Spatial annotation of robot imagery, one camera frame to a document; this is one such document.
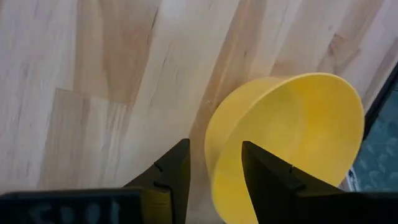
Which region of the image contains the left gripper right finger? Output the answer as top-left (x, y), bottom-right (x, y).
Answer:
top-left (241, 141), bottom-right (345, 224)

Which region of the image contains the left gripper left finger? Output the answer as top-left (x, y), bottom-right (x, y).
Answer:
top-left (123, 138), bottom-right (192, 224)

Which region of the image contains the yellow plastic mini bowl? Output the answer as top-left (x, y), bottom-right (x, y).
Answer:
top-left (203, 72), bottom-right (366, 224)

